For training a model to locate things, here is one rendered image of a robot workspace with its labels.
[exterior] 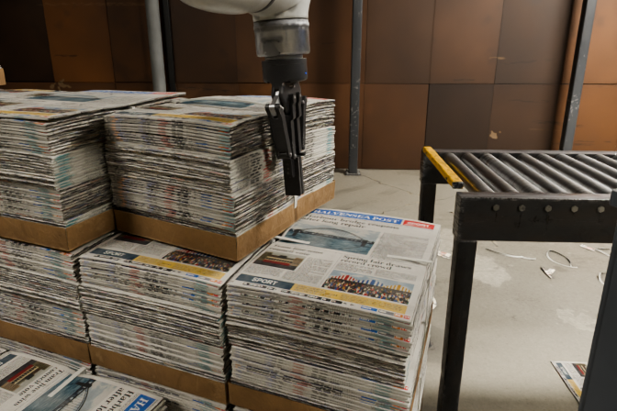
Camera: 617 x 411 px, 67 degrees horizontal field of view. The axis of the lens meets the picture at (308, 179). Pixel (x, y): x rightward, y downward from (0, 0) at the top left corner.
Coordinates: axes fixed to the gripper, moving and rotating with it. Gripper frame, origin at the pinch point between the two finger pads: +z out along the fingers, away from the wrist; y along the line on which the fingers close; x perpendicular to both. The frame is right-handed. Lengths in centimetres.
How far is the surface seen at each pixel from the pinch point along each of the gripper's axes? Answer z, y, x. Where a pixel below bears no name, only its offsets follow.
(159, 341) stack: 24.8, 18.9, -18.9
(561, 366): 99, -99, 60
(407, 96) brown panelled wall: 23, -356, -40
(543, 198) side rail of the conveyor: 19, -52, 45
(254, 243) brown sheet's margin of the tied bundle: 10.1, 8.1, -4.6
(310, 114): -9.0, -13.9, -1.3
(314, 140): -3.4, -14.5, -1.1
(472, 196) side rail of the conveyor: 17, -47, 28
